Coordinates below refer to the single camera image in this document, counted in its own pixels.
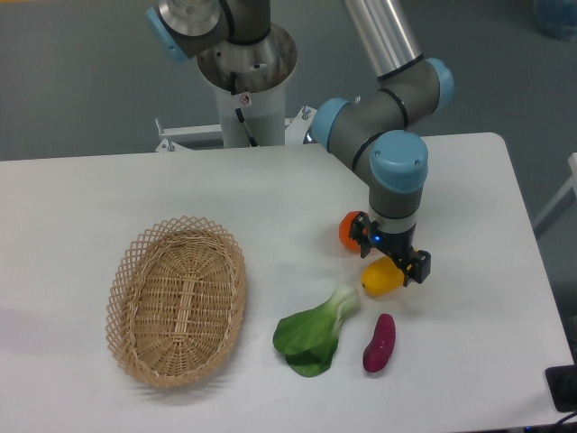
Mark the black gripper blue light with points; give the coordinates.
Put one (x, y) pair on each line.
(414, 264)

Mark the woven wicker basket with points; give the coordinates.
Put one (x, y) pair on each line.
(175, 308)

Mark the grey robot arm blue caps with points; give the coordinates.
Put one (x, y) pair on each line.
(248, 60)

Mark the yellow mango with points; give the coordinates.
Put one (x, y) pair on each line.
(381, 277)

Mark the purple sweet potato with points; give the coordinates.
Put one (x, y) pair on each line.
(377, 353)

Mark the green bok choy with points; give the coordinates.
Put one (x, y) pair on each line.
(309, 339)

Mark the white frame at right edge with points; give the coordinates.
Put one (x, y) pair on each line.
(562, 199)

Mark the white metal base frame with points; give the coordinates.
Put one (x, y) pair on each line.
(298, 130)

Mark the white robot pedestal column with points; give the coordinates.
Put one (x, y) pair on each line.
(261, 114)

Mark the orange persimmon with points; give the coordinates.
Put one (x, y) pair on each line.
(344, 232)

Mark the black device at table edge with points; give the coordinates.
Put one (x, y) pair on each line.
(561, 382)

